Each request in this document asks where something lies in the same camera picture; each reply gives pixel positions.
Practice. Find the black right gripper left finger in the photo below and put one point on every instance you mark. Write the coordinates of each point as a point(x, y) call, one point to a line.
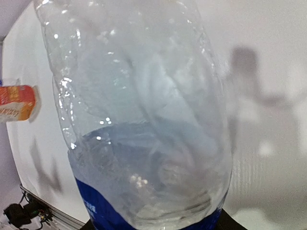
point(88, 226)

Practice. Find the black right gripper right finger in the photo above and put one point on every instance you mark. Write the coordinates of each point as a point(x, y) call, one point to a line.
point(226, 222)

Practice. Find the clear bottle blue text label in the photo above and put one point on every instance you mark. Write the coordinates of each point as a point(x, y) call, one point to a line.
point(142, 111)

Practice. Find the orange label bottle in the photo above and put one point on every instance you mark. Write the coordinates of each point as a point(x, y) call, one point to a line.
point(19, 102)

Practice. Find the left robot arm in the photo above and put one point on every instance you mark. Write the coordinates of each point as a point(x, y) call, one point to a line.
point(18, 215)

